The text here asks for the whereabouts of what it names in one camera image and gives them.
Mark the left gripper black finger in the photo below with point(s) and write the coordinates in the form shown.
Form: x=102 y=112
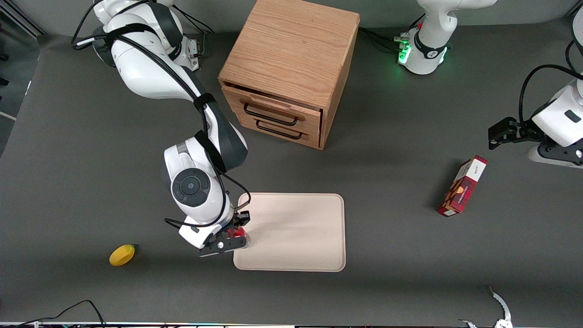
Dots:
x=494 y=144
x=501 y=129

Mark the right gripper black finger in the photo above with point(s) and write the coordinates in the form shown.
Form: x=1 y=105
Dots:
x=242 y=217
x=222 y=235

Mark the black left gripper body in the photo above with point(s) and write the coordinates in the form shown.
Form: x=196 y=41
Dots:
x=522 y=129

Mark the red coke bottle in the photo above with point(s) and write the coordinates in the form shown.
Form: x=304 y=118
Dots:
x=239 y=234

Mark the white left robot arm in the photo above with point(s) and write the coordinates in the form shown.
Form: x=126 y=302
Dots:
x=428 y=54

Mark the cream rectangular tray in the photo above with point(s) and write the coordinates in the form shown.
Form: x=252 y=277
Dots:
x=296 y=232

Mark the red snack box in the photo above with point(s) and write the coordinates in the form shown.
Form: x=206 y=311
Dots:
x=462 y=189

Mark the yellow toy lemon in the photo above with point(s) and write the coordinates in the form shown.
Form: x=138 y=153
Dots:
x=122 y=256

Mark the wooden drawer front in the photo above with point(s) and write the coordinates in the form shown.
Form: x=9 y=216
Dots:
x=314 y=117
x=314 y=139

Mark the white curved plastic strip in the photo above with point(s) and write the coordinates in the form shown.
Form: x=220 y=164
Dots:
x=501 y=303

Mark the wooden drawer cabinet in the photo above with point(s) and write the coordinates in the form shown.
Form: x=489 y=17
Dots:
x=291 y=45

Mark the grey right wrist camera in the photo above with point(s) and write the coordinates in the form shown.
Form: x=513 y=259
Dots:
x=221 y=246

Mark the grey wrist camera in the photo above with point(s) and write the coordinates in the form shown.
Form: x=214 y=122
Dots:
x=221 y=246
x=553 y=157

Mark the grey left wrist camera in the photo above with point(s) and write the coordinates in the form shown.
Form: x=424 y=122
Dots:
x=553 y=157

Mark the grey metal rail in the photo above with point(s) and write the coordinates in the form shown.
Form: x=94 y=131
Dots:
x=23 y=23

